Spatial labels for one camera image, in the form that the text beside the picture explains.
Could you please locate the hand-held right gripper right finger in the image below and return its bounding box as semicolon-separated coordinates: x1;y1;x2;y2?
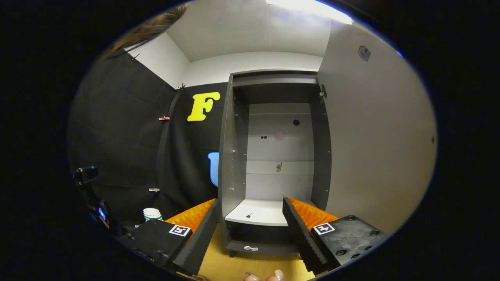
282;196;389;274

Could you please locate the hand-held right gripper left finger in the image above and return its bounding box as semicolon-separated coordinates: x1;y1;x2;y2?
124;198;221;276

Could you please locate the white bottle with green label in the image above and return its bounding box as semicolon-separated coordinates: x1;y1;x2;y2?
143;208;164;222

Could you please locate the dark grey cabinet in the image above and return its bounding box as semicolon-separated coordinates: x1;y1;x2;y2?
217;69;333;257

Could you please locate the grey cabinet door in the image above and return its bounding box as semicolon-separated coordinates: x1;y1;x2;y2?
316;18;438;235

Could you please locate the white cabinet shelf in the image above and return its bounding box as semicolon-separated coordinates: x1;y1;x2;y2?
225;199;314;227

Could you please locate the black backdrop cloth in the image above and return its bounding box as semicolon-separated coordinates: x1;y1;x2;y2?
68;49;230;237

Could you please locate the person's hair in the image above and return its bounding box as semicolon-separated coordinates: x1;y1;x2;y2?
98;3;189;61

